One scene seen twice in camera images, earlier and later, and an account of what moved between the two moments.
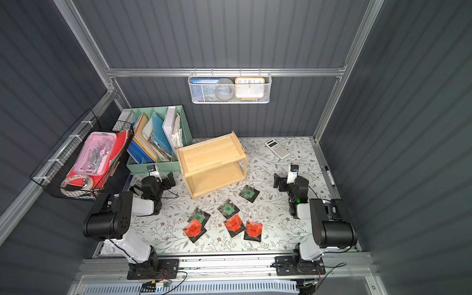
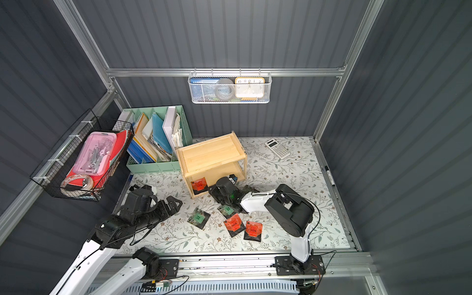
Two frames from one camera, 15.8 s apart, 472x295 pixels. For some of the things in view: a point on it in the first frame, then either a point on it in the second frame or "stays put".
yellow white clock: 249,86 stays put
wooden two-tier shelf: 213,163 stays put
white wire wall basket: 230,87 stays put
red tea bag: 234,225 stays put
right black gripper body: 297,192 → 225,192
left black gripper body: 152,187 → 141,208
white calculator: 280,150 stays put
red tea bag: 253,231 stays put
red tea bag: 194,230 → 199,186
